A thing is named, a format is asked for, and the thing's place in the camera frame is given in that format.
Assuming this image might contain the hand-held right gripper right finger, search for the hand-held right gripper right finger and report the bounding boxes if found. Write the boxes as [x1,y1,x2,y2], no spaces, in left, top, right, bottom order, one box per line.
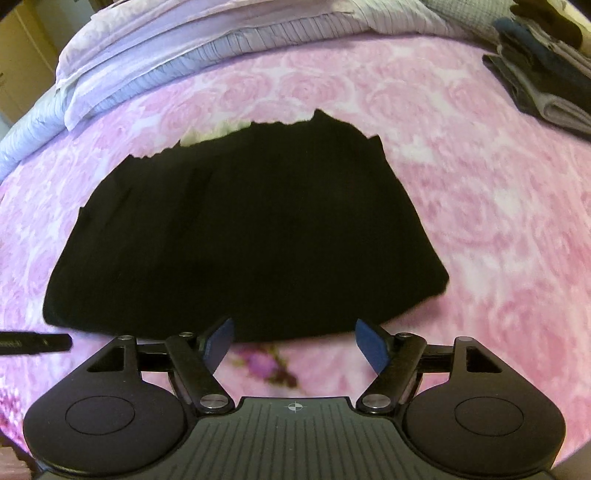
[355,318,502,415]

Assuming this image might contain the lilac folded sheet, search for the lilac folded sheet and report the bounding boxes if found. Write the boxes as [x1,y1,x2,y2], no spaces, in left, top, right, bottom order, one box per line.
[55,0,365,132]

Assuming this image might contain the blue-grey ribbed quilt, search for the blue-grey ribbed quilt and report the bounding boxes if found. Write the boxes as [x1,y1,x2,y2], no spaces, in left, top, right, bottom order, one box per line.
[0,14,462,185]

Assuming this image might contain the pink rose printed blanket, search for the pink rose printed blanket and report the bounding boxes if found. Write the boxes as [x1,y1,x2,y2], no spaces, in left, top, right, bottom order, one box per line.
[0,36,591,450]

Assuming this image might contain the beige cabinet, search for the beige cabinet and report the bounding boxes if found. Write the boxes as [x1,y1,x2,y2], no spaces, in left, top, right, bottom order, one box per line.
[0,4,63,136]

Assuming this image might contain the black skirt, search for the black skirt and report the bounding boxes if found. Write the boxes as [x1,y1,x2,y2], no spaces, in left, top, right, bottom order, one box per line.
[42,108,450,344]

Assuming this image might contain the folded grey garment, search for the folded grey garment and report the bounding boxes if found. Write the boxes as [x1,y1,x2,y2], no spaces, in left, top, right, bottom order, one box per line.
[482,52,591,136]

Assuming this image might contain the grey waffle blanket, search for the grey waffle blanket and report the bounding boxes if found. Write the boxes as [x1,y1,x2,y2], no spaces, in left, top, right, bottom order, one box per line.
[422,0,511,40]

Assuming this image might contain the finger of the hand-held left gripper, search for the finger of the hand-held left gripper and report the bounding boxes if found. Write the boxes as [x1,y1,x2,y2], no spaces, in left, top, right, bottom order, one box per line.
[0,331,73,357]

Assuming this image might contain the folded black garment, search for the folded black garment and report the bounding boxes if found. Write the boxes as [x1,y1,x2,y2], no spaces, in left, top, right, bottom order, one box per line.
[519,0,591,49]

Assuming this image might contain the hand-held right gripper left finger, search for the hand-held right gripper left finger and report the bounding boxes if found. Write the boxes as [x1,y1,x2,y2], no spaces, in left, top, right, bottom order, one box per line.
[87,316,235,415]

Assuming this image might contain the folded dark blue garment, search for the folded dark blue garment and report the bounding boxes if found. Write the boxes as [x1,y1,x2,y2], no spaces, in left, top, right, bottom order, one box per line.
[493,17,591,100]

